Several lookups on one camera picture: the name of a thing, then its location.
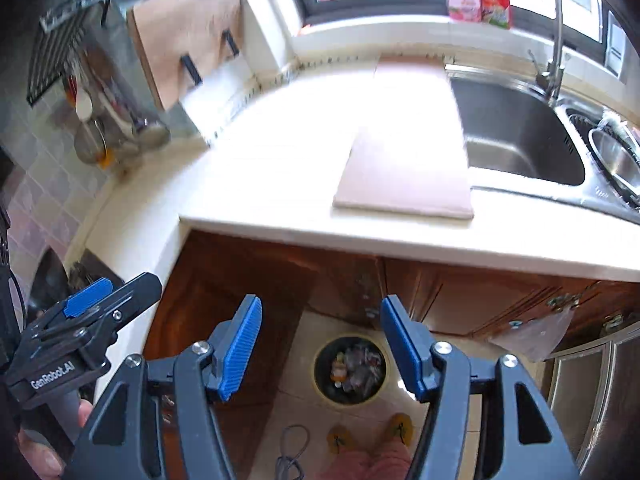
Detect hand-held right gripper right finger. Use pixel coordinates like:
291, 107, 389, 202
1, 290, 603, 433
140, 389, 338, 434
381, 295, 581, 480

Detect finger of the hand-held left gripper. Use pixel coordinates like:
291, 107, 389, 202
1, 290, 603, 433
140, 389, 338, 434
30, 277, 113, 331
75, 272, 163, 341

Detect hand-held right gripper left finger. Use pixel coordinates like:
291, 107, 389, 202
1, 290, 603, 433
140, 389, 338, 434
65, 294, 263, 480

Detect pile of discarded packaging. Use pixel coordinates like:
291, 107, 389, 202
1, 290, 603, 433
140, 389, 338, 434
326, 341, 385, 395

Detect round bin with black bag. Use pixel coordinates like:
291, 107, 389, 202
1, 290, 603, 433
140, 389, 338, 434
312, 332, 389, 407

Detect person's left hand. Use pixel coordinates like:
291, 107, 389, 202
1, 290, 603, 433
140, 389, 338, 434
17, 401, 95, 480

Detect black gas stove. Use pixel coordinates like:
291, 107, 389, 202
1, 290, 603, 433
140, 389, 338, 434
64, 249, 127, 288

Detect yellow slipper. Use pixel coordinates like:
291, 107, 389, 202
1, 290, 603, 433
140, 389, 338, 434
326, 424, 357, 454
389, 412, 416, 447

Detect wooden base cabinet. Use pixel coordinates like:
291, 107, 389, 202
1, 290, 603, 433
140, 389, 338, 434
141, 229, 640, 461

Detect person's pink trousers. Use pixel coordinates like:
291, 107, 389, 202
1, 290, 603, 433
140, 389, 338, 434
319, 441, 417, 480

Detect clear plastic bag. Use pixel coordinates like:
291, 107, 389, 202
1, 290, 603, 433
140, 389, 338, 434
486, 304, 577, 364

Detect brown cardboard sheet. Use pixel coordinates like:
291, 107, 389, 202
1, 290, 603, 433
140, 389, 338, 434
332, 54, 475, 220

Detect white rice paddle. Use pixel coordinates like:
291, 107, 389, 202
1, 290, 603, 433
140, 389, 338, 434
74, 87, 95, 122

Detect stainless steel appliance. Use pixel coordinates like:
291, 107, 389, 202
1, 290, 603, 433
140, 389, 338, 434
544, 329, 640, 480

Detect stainless steel sink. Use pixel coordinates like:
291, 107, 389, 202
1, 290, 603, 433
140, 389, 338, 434
446, 64, 640, 212

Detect wooden cutting board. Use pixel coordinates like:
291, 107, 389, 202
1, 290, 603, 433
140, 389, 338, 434
127, 0, 246, 112

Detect steel basin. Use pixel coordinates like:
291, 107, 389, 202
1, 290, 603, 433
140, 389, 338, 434
586, 126, 640, 197

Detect steel faucet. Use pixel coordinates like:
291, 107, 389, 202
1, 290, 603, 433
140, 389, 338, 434
528, 0, 567, 107

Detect black wok with wooden handle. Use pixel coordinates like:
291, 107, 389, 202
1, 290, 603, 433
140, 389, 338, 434
26, 246, 72, 312

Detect black cable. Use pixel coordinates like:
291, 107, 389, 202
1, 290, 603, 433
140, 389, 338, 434
274, 424, 314, 480

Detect orange-handled mesh strainer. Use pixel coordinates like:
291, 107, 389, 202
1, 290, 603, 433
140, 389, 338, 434
74, 119, 109, 167

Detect black wall utensil rack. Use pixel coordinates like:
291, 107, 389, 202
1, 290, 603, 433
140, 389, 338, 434
26, 0, 109, 107

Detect dark window frame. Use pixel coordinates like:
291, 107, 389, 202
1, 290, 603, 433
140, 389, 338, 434
279, 0, 640, 87

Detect white wall socket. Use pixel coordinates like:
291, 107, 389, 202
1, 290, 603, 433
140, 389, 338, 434
604, 9, 629, 82

